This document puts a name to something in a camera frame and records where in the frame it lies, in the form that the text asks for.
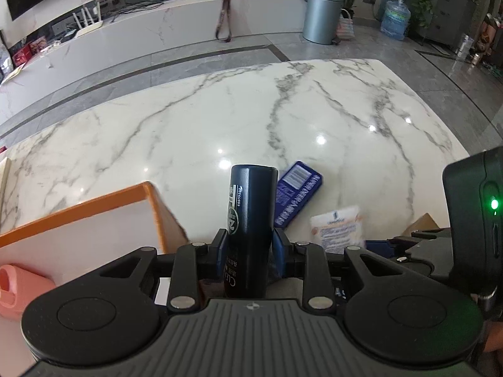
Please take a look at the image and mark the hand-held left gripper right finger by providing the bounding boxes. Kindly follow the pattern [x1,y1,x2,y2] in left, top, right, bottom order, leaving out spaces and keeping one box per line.
[273,230,409,311]

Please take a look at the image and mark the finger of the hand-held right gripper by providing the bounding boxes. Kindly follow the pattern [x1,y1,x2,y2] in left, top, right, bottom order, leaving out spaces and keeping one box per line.
[365,237,453,281]
[411,227,452,245]

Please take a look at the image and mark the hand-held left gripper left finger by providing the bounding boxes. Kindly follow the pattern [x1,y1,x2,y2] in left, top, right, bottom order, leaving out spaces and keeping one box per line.
[98,230,229,312]

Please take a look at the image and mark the dark blue cylindrical bottle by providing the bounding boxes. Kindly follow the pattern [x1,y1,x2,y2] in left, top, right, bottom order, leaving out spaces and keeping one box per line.
[225,164,279,300]

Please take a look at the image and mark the orange cardboard box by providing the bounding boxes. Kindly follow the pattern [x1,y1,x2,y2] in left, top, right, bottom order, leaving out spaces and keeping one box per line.
[0,181,190,362]

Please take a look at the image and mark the tan cardboard piece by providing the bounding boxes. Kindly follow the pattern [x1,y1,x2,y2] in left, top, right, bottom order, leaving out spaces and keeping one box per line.
[400,212,441,237]

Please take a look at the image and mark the flat blue tin box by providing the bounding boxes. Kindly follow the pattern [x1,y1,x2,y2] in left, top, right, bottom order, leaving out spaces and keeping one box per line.
[274,161,324,229]

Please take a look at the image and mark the white tissue packet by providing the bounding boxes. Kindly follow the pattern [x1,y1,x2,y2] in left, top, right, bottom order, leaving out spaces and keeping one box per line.
[309,205,364,254]

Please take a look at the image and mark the grey drawer cabinet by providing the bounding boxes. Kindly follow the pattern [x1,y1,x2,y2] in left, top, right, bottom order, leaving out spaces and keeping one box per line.
[417,0,479,46]

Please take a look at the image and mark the pink plastic item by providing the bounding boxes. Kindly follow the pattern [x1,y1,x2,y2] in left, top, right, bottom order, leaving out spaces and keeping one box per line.
[0,264,56,321]

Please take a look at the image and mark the blue water jug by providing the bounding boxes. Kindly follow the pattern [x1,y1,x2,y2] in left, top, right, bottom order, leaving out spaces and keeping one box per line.
[380,0,412,41]

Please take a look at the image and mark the white marble media console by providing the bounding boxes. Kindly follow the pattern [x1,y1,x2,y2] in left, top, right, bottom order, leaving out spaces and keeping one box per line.
[0,0,308,126]

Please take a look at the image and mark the woven checkered bag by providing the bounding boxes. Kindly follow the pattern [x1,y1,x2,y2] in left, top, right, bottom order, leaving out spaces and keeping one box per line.
[337,8,357,41]

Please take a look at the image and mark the silver trash bin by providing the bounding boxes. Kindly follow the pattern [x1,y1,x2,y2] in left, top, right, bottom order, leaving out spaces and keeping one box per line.
[302,0,345,45]

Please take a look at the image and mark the white router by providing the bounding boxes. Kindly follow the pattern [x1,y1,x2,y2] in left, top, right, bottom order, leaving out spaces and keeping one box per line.
[72,2,104,39]

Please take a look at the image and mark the red gift boxes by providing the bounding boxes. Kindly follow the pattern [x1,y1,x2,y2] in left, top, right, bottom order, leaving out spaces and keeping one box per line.
[11,36,48,67]

